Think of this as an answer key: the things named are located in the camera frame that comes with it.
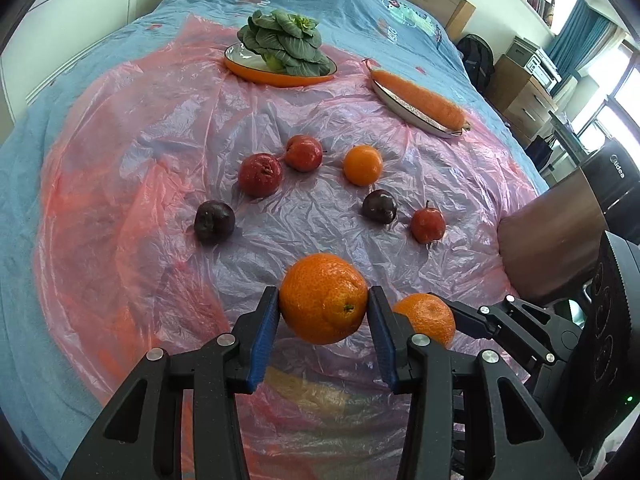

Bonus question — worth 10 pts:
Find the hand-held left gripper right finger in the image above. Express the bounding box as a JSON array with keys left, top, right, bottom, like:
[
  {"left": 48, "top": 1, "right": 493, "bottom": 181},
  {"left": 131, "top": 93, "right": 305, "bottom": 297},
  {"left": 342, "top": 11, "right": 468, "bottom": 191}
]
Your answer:
[{"left": 367, "top": 286, "right": 583, "bottom": 480}]

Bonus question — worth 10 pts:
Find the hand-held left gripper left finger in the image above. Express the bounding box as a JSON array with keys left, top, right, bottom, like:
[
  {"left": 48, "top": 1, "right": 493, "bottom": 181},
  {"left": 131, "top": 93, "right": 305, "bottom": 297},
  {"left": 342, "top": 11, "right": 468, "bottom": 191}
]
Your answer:
[{"left": 60, "top": 286, "right": 281, "bottom": 480}]

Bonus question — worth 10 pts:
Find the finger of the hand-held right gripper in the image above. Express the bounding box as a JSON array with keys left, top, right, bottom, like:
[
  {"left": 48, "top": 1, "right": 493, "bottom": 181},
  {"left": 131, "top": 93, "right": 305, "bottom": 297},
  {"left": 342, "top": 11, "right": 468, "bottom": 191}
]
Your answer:
[{"left": 431, "top": 293, "right": 567, "bottom": 369}]

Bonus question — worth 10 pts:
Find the small orange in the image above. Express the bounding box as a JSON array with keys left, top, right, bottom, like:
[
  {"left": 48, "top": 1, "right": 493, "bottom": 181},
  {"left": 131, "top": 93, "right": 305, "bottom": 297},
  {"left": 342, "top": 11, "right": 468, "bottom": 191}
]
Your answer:
[{"left": 392, "top": 293, "right": 457, "bottom": 350}]

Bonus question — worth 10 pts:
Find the large orange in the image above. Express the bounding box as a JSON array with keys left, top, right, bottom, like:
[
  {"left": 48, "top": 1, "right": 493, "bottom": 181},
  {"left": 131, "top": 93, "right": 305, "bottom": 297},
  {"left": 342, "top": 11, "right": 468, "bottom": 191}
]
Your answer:
[{"left": 278, "top": 253, "right": 369, "bottom": 346}]

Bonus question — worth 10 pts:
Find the dark purple plum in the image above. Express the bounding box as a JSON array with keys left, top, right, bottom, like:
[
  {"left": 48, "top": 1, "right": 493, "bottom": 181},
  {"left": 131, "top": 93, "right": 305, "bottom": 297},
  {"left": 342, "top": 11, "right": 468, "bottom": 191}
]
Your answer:
[
  {"left": 362, "top": 189, "right": 398, "bottom": 225},
  {"left": 194, "top": 200, "right": 236, "bottom": 246}
]

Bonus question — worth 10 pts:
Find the large red apple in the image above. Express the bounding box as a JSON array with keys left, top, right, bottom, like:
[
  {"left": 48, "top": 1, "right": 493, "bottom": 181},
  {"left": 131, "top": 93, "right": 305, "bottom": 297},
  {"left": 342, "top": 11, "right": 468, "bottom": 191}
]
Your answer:
[{"left": 237, "top": 153, "right": 285, "bottom": 198}]

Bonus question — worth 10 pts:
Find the medium orange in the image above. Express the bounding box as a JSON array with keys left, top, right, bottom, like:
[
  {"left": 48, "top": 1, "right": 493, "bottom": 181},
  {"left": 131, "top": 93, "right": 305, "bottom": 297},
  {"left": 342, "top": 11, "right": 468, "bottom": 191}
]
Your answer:
[{"left": 343, "top": 145, "right": 384, "bottom": 187}]

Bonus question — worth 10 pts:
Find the small red apple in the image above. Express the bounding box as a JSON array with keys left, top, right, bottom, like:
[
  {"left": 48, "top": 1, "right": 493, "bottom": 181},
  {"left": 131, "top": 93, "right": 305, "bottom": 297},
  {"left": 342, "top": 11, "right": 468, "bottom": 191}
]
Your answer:
[{"left": 411, "top": 201, "right": 446, "bottom": 244}]

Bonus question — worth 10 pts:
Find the black tote bag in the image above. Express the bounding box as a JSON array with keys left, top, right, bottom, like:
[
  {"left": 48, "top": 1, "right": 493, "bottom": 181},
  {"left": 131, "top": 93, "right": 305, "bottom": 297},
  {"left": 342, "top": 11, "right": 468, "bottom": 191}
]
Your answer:
[{"left": 527, "top": 135, "right": 563, "bottom": 183}]

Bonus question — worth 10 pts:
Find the medium red apple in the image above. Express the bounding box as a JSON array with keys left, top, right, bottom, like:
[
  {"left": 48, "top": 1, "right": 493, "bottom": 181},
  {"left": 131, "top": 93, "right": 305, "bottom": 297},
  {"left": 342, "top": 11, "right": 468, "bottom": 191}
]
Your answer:
[{"left": 284, "top": 134, "right": 326, "bottom": 173}]

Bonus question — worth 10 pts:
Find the grey desk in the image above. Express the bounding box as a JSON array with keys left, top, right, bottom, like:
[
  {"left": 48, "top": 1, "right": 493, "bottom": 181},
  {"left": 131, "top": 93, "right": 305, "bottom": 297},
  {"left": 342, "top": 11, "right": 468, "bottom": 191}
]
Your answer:
[{"left": 547, "top": 107, "right": 608, "bottom": 161}]

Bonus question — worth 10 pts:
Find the white oval plate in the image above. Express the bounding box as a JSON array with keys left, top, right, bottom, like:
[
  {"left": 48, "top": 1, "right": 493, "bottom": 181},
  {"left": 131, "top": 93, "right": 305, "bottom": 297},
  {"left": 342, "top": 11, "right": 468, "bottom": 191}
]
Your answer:
[{"left": 371, "top": 75, "right": 465, "bottom": 139}]

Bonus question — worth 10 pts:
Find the orange carrot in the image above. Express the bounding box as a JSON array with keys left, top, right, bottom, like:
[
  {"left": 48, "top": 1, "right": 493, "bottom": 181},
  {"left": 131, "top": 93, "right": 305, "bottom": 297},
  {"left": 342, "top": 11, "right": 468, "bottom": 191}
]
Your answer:
[{"left": 362, "top": 58, "right": 472, "bottom": 132}]

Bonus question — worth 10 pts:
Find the wooden dresser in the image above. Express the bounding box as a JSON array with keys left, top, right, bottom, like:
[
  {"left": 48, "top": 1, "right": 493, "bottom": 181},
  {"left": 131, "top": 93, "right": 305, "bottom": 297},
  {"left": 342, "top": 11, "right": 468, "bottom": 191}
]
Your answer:
[{"left": 485, "top": 54, "right": 558, "bottom": 146}]

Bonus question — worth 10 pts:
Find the pink plastic sheet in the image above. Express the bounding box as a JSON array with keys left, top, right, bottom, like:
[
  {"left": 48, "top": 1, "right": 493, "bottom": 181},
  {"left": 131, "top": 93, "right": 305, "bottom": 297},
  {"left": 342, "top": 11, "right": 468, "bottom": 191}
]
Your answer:
[{"left": 32, "top": 12, "right": 541, "bottom": 480}]

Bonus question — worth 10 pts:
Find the black backpack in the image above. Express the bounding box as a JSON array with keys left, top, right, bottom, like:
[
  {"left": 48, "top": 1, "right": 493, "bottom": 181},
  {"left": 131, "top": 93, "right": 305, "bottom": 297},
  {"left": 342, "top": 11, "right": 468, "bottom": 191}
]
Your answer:
[{"left": 456, "top": 34, "right": 496, "bottom": 92}]

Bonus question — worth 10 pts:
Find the white printer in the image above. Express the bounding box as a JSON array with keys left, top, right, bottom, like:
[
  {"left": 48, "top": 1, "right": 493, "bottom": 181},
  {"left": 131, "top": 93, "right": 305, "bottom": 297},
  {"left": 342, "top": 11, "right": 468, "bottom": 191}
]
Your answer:
[{"left": 505, "top": 36, "right": 562, "bottom": 92}]

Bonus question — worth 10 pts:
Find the orange oval plate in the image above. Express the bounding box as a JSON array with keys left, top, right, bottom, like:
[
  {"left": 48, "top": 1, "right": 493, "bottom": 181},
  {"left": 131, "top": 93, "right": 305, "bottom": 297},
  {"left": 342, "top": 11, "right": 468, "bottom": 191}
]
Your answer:
[{"left": 223, "top": 43, "right": 337, "bottom": 87}]

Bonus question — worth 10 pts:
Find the teal curtain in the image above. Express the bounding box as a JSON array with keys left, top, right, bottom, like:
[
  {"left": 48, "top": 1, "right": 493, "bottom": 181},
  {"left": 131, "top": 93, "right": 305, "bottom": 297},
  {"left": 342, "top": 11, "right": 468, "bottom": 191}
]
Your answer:
[{"left": 545, "top": 0, "right": 613, "bottom": 91}]

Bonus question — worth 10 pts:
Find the green bok choy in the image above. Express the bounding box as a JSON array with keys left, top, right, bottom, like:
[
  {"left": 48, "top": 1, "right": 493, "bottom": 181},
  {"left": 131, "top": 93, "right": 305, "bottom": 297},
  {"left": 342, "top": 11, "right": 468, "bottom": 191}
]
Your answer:
[{"left": 237, "top": 9, "right": 332, "bottom": 76}]

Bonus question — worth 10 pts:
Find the blue printed blanket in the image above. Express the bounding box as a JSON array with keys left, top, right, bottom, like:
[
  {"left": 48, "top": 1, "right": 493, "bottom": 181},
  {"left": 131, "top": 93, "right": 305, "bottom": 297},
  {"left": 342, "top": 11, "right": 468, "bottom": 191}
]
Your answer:
[{"left": 0, "top": 0, "right": 551, "bottom": 480}]

